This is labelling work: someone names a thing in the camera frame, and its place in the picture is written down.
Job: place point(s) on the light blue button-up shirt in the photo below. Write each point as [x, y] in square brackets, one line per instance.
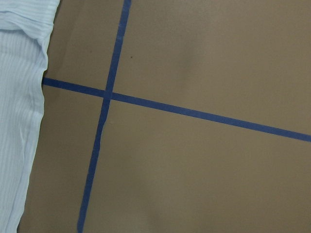
[25, 30]

